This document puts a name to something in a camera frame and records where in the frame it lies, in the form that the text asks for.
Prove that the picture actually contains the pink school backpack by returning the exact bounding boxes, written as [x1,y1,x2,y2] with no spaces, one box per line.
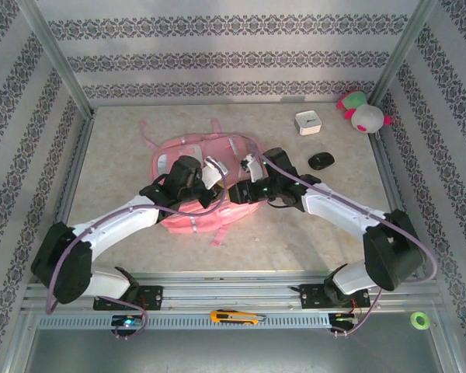
[139,119,265,248]

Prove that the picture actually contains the black computer mouse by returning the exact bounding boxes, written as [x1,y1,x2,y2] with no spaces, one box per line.
[308,152,335,171]

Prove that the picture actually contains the white square alarm clock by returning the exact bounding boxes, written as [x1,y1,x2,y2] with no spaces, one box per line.
[294,110,322,137]

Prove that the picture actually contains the grey pink green plush toy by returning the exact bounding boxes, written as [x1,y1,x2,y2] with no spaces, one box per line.
[336,89,393,135]

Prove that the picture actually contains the yellow utility knife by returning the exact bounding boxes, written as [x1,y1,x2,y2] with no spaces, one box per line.
[210,309,268,326]

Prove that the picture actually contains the green tape roll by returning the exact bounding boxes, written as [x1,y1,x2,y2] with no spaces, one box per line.
[410,311,431,330]

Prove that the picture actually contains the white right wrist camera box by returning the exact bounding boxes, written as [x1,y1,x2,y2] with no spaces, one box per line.
[240,154,263,182]

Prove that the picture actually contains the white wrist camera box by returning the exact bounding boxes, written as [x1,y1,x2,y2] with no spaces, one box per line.
[240,154,263,182]
[201,156,231,190]

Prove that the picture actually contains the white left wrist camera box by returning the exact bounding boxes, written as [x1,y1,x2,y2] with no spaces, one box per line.
[201,156,231,190]

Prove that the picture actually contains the aluminium side rail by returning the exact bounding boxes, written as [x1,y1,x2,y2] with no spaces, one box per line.
[367,131,426,279]
[38,112,96,281]

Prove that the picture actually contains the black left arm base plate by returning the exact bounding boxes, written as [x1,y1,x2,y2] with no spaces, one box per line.
[92,285,164,312]

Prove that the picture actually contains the aluminium mounting rail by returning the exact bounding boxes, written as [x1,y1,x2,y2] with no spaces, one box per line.
[21,271,443,312]

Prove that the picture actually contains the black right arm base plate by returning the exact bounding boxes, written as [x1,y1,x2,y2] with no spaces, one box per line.
[290,283,372,311]

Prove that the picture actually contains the grey slotted cable duct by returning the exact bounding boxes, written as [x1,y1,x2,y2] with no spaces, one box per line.
[37,312,358,331]

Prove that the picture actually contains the aluminium frame post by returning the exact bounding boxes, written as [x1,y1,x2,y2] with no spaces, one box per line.
[368,0,438,106]
[17,0,96,117]

